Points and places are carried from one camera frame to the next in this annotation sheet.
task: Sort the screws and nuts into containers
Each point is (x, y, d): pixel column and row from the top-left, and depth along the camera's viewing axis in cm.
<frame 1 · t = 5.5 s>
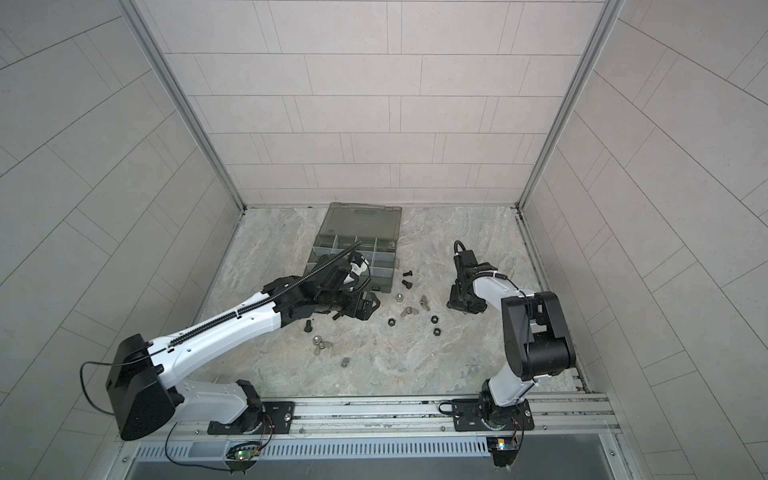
left hand: (376, 299, 75), fingers open
right hand: (458, 304, 93), fingers closed
grey plastic organizer box: (370, 229, 113), on the table
black bolt upper right: (408, 273, 99), on the table
black bolt lower right: (407, 284, 96), on the table
silver wing nut right: (424, 301, 92), on the table
black nut middle right: (434, 319, 89), on the table
black nut lower right: (437, 331, 86), on the table
black nut centre: (391, 322, 88), on the table
silver hex nut left: (316, 340, 85), on the table
silver wing nut left: (322, 345, 84), on the table
silver hex nut bottom: (345, 362, 81), on the table

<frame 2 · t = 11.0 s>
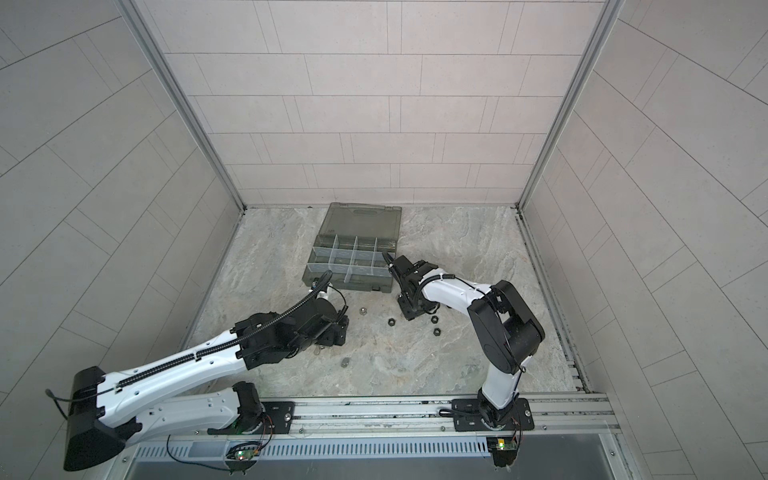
left hand: (344, 322, 75), fingers open
right hand: (412, 312, 90), fingers open
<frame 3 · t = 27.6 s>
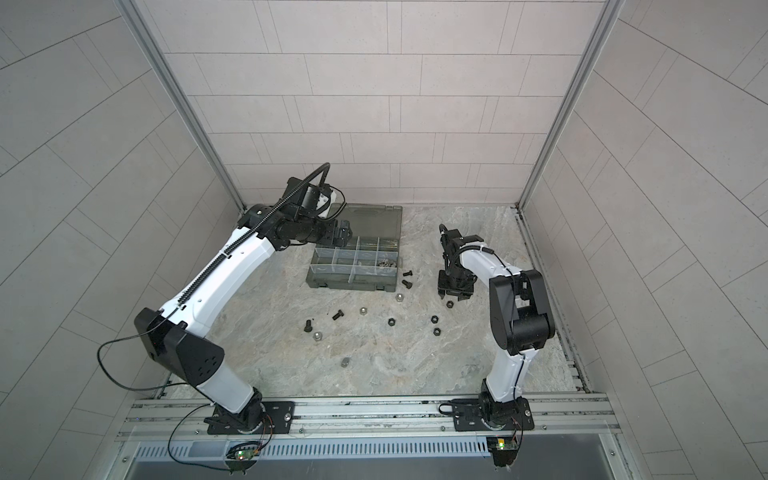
left hand: (345, 228, 77), fingers open
right hand: (446, 294, 91), fingers open
black bolt centre: (337, 315, 90), on the table
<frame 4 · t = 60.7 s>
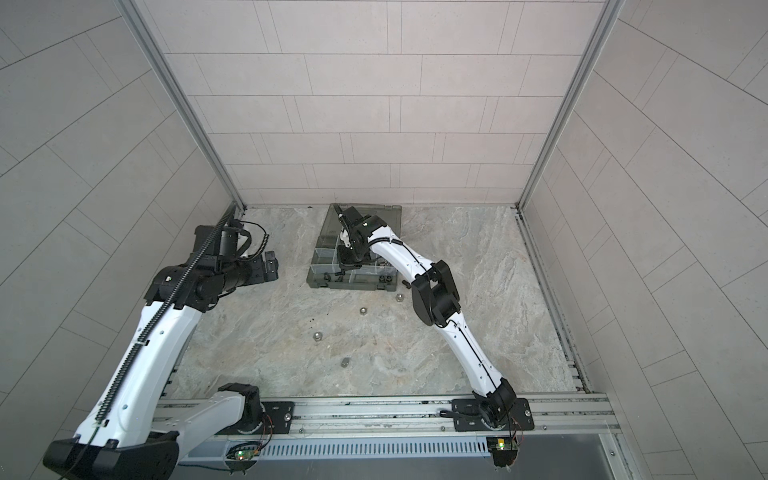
left hand: (267, 260, 72), fingers open
right hand: (340, 267, 93), fingers closed
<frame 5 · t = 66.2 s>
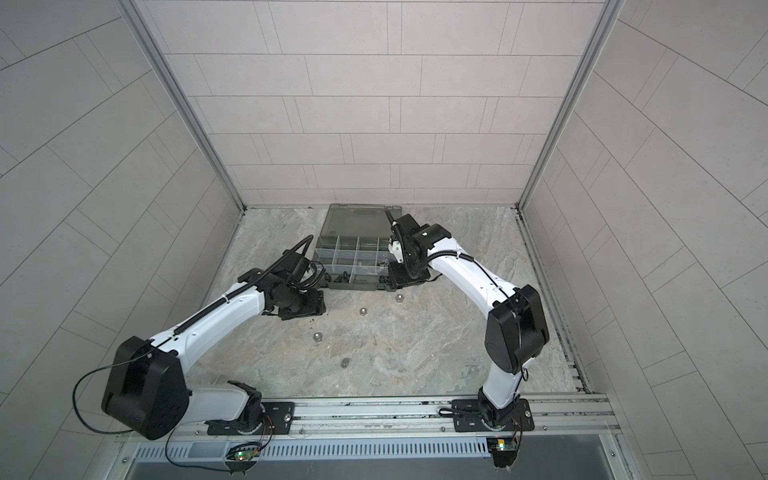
left hand: (325, 306, 83), fingers open
right hand: (395, 283, 82), fingers open
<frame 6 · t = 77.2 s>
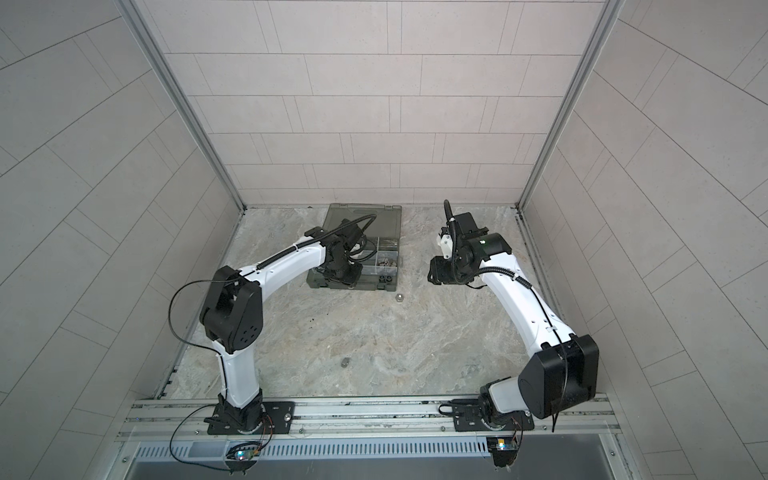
left hand: (360, 277, 90), fingers open
right hand: (433, 275, 79), fingers open
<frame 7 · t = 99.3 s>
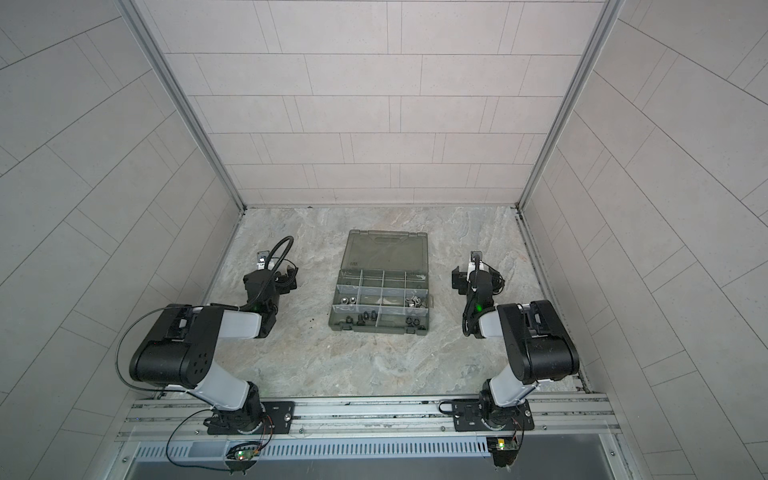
left hand: (281, 261, 93), fingers open
right hand: (472, 264, 94), fingers open
grey plastic organizer box: (383, 284, 93), point 4 cm above the table
